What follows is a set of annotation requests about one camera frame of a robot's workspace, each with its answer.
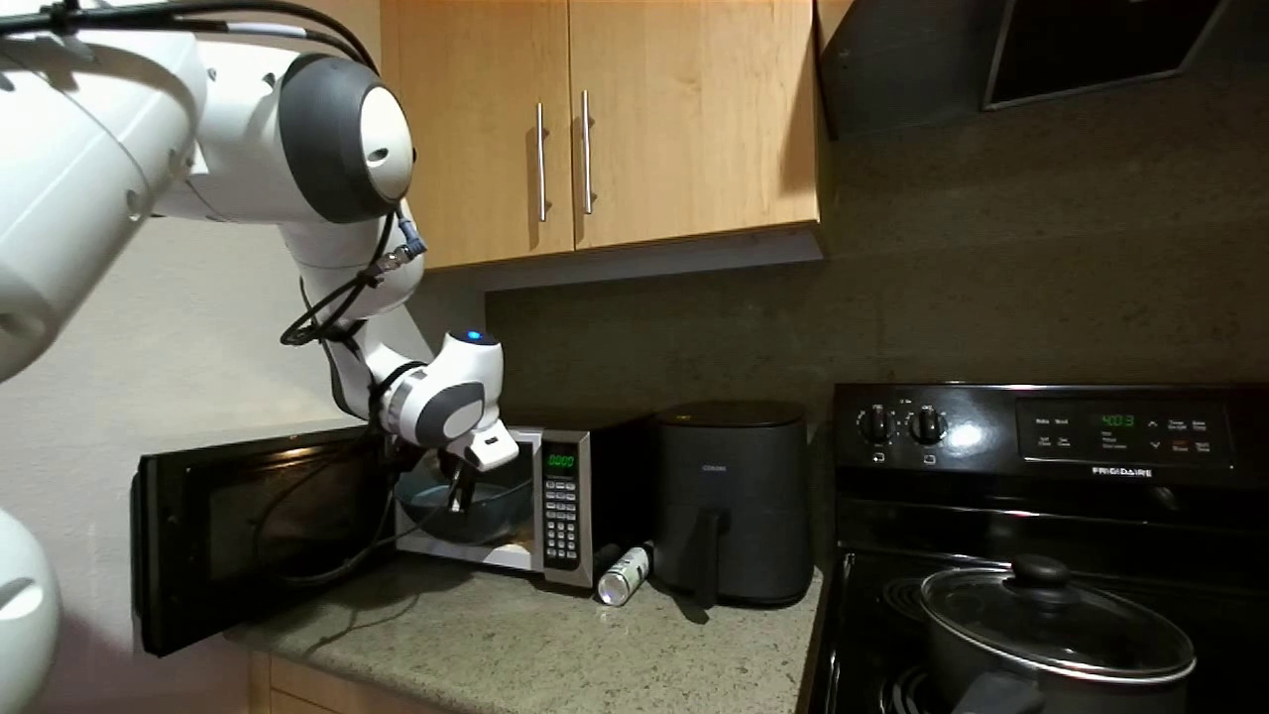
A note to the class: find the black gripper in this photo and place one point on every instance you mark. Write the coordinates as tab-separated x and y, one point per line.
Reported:
459	478

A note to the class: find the stainless steel microwave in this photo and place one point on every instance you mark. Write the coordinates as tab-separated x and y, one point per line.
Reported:
245	530

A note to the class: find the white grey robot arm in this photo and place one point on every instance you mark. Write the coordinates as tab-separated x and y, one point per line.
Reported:
203	231

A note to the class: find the left wooden cabinet door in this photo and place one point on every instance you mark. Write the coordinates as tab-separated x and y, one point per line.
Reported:
471	78

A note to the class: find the wooden cabinet door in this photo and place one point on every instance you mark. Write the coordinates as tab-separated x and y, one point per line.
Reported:
471	78
702	116

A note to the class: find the right wooden cabinet door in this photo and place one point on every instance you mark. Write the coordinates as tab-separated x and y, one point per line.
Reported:
702	116

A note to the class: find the black air fryer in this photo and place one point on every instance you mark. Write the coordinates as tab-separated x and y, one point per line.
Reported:
737	503

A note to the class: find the lower wooden base cabinet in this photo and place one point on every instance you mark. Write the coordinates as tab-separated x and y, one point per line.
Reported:
300	686

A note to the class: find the black range hood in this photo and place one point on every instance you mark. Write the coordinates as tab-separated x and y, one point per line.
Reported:
898	66

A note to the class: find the black pot with glass lid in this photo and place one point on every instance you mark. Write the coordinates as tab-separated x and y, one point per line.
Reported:
1031	640

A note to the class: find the black electric stove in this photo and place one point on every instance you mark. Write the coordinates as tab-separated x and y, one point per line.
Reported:
1047	548

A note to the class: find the left steel cabinet handle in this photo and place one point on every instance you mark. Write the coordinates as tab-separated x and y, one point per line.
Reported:
542	137

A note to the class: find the steel cabinet handle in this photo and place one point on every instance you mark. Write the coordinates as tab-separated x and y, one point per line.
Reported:
542	137
589	194

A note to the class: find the right steel cabinet handle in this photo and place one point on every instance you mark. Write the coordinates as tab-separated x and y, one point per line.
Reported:
589	194

